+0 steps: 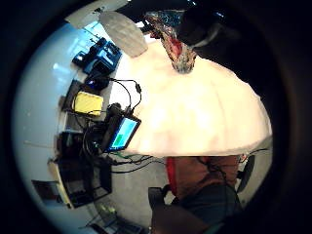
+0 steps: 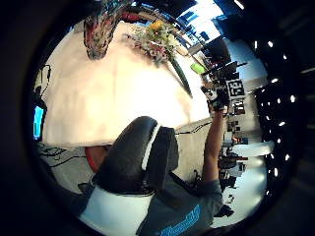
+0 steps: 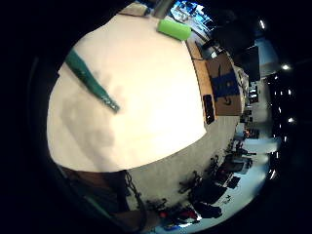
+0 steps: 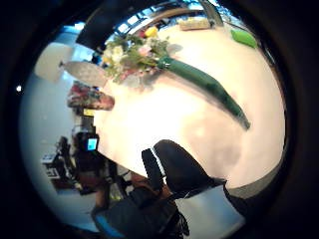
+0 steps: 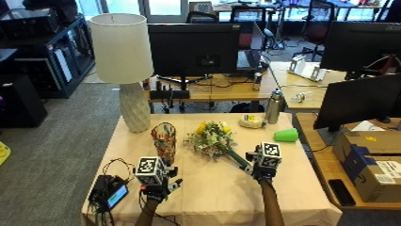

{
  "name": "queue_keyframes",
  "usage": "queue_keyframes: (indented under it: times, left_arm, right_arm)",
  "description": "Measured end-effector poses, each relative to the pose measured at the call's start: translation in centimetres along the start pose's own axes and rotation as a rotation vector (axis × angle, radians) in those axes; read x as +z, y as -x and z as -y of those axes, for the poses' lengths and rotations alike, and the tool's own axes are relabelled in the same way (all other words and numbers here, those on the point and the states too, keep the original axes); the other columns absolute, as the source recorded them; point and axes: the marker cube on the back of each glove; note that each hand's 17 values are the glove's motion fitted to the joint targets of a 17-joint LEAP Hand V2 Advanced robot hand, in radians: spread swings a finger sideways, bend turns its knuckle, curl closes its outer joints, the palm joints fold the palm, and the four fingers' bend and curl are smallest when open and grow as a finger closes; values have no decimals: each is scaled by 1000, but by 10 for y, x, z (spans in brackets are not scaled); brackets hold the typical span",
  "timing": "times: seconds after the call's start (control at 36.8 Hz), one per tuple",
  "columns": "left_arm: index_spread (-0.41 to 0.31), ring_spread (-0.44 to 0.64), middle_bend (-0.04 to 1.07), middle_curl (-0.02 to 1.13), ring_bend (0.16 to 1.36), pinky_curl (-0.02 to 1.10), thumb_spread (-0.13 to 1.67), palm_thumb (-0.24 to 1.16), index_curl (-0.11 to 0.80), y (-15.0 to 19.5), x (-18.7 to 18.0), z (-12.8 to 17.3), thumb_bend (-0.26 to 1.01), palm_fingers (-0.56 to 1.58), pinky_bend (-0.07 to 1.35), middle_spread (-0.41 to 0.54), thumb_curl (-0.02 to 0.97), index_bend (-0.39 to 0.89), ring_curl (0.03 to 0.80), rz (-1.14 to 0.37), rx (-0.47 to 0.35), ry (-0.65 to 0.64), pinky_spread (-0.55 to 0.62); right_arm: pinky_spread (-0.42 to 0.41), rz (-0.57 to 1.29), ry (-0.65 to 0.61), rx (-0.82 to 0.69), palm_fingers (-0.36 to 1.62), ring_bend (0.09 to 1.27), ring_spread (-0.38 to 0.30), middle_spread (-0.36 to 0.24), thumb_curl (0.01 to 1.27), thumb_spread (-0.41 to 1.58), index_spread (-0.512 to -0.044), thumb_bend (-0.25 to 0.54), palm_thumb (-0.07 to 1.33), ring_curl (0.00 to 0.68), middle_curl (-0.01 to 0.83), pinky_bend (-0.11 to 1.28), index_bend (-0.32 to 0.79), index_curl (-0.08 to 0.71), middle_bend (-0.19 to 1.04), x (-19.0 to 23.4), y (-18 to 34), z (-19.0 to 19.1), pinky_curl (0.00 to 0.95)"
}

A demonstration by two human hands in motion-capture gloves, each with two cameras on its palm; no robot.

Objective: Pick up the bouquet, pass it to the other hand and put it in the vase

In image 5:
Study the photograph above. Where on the yellow and white flower bouquet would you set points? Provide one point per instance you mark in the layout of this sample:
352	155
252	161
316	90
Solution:
214	139

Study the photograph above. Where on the black office chair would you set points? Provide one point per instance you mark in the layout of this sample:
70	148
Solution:
202	17
317	28

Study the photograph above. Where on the beige tablecloth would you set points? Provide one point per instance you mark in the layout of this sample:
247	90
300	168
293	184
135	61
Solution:
218	194

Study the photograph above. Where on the green plastic cup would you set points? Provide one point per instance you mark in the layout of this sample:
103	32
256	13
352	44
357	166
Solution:
287	135

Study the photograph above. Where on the black monitor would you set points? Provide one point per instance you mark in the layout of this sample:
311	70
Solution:
359	100
359	47
192	50

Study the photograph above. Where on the white marker cube on right glove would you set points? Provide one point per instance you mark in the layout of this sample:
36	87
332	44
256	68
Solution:
269	154

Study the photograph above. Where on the white marker cube on glove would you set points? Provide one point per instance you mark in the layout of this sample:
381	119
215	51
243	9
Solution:
269	154
151	171

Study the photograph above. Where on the cardboard box with blue tape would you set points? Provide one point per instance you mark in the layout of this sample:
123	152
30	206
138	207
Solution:
377	179

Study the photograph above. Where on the person's right hand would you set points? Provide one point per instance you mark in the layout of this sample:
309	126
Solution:
263	172

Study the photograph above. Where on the wooden desk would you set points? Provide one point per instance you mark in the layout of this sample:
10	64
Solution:
234	89
325	169
300	84

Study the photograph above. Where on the black device with lit screen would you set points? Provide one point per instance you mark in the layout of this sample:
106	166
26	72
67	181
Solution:
110	191

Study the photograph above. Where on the black box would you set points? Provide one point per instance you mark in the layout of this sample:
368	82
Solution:
19	100

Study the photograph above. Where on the yellow object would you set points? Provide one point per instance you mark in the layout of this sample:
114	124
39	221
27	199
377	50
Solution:
3	153

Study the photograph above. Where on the white marker cube on left glove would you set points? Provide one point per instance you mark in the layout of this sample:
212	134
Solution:
151	171

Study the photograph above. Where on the steel water bottle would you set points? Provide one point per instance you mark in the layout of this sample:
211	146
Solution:
275	108

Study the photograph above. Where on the dark shelf unit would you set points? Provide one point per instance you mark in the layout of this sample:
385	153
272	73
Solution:
59	59

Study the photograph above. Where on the black phone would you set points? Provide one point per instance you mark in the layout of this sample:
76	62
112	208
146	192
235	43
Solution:
341	192

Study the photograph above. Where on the open laptop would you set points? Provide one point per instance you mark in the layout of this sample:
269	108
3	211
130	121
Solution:
250	50

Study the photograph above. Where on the person's left hand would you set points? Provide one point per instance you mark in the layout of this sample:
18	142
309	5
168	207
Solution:
160	188

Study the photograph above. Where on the large cardboard box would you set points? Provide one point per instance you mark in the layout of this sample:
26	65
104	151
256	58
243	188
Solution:
376	141

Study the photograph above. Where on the white stand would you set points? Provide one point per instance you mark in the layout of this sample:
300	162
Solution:
307	67

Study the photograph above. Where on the pale tape roll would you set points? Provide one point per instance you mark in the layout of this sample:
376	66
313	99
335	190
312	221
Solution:
251	121

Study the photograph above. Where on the colourful patterned glass vase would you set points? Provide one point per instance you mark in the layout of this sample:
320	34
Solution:
164	142

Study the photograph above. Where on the clear plastic object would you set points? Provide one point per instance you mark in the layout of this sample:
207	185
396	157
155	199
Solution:
301	97

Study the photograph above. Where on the white table lamp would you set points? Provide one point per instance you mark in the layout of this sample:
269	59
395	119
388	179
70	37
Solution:
123	53

